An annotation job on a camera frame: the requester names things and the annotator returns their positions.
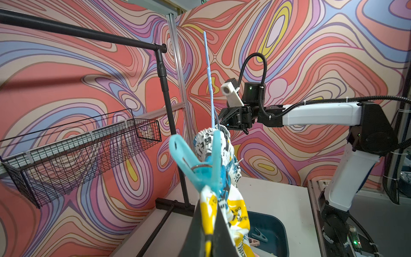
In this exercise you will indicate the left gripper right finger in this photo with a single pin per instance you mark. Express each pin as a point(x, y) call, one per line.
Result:
point(223, 244)

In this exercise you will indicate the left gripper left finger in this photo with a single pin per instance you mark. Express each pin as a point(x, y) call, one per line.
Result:
point(194, 244)

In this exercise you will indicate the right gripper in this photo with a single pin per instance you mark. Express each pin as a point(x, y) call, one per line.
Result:
point(238, 118)

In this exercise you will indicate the light blue hanger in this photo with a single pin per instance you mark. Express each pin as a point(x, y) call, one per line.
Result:
point(210, 84)

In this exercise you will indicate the beige clothespin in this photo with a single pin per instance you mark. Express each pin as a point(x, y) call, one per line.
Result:
point(254, 242)

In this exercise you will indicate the white printed graphic shorts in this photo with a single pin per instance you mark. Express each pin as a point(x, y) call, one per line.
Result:
point(228, 198)

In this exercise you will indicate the blue clothespin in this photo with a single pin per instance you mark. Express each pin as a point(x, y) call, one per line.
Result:
point(201, 174)

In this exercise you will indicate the teal grey clothespin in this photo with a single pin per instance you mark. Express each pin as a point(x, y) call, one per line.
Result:
point(258, 235)

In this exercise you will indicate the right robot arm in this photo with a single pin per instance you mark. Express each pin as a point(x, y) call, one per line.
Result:
point(347, 136)

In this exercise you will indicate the black clothes rack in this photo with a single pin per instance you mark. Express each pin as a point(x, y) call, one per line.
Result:
point(26, 21)

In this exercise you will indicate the teal plastic tray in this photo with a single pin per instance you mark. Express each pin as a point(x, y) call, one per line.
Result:
point(274, 230)

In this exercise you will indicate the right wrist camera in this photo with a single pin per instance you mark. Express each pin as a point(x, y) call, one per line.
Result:
point(230, 90)

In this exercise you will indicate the black wire basket rear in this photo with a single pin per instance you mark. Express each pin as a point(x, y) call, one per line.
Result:
point(61, 158)

